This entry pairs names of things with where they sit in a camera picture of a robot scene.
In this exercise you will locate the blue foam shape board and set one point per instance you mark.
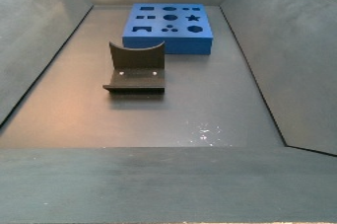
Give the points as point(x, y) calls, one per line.
point(179, 25)

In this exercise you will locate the black curved fixture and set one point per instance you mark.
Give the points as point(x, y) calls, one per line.
point(139, 69)

